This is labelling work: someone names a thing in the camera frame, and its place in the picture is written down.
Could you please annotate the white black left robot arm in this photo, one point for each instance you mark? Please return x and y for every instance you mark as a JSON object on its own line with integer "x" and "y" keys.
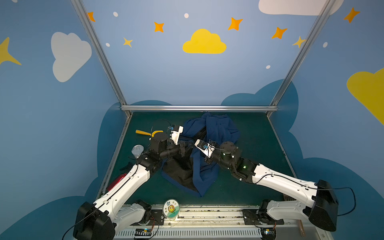
{"x": 102, "y": 219}

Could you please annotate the left side aluminium floor rail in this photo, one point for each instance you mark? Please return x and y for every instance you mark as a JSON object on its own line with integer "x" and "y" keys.
{"x": 107, "y": 177}

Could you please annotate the horizontal back aluminium rail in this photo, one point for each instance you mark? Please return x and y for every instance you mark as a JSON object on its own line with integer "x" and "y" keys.
{"x": 154, "y": 108}

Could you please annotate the dark blue jacket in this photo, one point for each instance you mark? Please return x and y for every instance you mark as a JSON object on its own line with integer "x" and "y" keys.
{"x": 190, "y": 173}

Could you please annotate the front aluminium rail base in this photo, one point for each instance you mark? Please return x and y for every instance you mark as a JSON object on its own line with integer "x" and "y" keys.
{"x": 220, "y": 222}

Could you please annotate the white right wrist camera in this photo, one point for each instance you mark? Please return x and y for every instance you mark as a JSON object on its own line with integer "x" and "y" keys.
{"x": 204, "y": 147}

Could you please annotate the left aluminium corner post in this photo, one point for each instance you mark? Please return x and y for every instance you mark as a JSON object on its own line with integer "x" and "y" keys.
{"x": 88, "y": 26}

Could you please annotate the right aluminium corner post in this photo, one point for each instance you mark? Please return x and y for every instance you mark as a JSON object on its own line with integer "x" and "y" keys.
{"x": 304, "y": 50}

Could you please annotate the yellow toy shovel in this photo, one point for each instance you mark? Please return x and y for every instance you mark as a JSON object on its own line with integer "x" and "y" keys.
{"x": 147, "y": 133}

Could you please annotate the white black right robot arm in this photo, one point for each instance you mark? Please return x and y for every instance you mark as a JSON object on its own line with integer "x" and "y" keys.
{"x": 316, "y": 202}

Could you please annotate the right side aluminium floor rail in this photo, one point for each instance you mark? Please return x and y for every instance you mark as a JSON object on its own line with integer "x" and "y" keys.
{"x": 282, "y": 148}

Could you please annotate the aluminium floor rail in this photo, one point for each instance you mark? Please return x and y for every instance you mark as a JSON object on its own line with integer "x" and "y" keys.
{"x": 282, "y": 148}
{"x": 107, "y": 177}

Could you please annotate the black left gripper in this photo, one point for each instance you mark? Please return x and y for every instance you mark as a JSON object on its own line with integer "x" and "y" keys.
{"x": 182, "y": 148}

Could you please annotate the round label tape roll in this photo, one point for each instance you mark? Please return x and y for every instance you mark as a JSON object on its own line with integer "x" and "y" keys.
{"x": 171, "y": 209}

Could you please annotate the aluminium corner post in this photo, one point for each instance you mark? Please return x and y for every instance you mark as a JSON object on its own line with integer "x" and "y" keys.
{"x": 88, "y": 26}
{"x": 304, "y": 50}

